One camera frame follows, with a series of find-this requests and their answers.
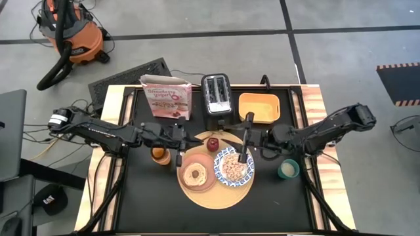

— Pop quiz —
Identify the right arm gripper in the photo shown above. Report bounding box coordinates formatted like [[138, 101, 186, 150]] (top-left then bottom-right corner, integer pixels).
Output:
[[221, 111, 274, 164]]

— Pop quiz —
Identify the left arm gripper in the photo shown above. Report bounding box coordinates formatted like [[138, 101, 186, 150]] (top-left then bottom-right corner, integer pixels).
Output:
[[163, 116, 205, 167]]

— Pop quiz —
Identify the red apple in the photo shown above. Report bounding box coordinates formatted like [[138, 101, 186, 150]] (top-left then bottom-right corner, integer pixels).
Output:
[[205, 137, 220, 153]]

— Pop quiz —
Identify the toasted bagel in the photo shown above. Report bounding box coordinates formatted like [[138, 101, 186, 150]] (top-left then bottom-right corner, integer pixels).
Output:
[[182, 162, 207, 187]]

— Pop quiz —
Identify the pink strawberry yogurt cereal box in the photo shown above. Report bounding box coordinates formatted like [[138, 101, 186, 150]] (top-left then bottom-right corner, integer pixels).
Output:
[[140, 73, 194, 121]]

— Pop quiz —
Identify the pile of cereal rings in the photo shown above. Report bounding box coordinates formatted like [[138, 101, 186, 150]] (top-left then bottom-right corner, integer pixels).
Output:
[[221, 153, 247, 182]]

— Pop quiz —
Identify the orange plastic bin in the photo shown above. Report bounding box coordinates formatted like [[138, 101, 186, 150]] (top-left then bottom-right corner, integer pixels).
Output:
[[238, 92, 282, 125]]

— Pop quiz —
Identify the black toaster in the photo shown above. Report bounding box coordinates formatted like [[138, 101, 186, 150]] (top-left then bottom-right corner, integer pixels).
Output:
[[200, 73, 235, 128]]

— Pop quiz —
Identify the terracotta plastic plate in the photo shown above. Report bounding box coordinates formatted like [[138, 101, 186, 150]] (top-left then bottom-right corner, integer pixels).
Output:
[[177, 152, 218, 193]]

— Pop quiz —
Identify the blue patterned paper bowl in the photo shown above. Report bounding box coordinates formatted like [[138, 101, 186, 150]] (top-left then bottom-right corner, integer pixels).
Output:
[[213, 146, 256, 188]]

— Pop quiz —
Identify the green plastic cup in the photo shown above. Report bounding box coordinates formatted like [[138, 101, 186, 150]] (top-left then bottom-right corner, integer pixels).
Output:
[[277, 158, 301, 180]]

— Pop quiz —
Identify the round woven straw placemat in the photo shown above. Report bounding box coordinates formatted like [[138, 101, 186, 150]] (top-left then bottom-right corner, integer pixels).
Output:
[[176, 130, 255, 210]]

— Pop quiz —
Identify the black perforated panel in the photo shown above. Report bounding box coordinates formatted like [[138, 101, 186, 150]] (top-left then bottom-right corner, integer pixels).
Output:
[[87, 57, 173, 112]]

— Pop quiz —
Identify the orange shop vacuum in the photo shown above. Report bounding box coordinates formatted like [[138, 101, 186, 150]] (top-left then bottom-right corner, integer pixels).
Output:
[[36, 0, 112, 65]]

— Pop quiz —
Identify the black cap with logo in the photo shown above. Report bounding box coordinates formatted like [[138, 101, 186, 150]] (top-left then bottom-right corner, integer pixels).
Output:
[[33, 184, 69, 216]]

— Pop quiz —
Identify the black hazard striped mat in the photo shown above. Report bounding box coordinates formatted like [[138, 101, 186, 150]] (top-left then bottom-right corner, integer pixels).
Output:
[[375, 62, 420, 108]]

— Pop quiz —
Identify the grey cabinet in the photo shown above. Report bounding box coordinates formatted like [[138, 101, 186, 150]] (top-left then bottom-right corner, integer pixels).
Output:
[[0, 173, 36, 236], [0, 88, 28, 183]]

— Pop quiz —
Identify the dark computer mouse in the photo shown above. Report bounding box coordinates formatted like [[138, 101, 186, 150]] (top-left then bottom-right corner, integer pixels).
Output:
[[0, 216, 23, 236]]

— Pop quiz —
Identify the wooden table frame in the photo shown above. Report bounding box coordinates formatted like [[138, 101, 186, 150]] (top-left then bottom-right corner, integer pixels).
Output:
[[74, 84, 357, 232]]

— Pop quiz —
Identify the black frame strut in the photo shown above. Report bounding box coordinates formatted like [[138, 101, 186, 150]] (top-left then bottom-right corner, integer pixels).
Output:
[[301, 157, 356, 233], [77, 153, 128, 234]]

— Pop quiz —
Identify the black vacuum hose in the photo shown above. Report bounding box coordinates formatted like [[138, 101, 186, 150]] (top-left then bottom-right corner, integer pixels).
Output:
[[35, 0, 75, 92]]

